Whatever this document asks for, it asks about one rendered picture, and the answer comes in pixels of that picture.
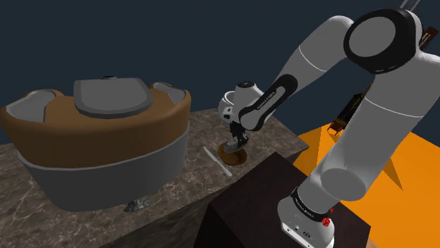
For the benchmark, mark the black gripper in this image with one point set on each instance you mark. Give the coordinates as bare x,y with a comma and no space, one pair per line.
237,131

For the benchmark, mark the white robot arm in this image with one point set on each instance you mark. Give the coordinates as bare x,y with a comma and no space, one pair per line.
374,137

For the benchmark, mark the small grey dish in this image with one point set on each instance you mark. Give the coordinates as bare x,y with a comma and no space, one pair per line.
229,148

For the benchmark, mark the round brown plate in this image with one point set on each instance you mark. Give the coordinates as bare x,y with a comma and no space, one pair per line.
237,158

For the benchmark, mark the white knife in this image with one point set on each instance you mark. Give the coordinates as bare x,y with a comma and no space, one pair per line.
217,161

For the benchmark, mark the dark robot stand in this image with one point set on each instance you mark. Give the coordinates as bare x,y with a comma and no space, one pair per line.
247,206

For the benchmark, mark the brown wooden chair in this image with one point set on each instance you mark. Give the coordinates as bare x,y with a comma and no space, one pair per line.
337,125

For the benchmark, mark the small grey crumpled object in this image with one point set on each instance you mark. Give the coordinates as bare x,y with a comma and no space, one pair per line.
137,205

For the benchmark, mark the large brown and grey appliance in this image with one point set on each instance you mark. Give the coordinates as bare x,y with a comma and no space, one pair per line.
96,144

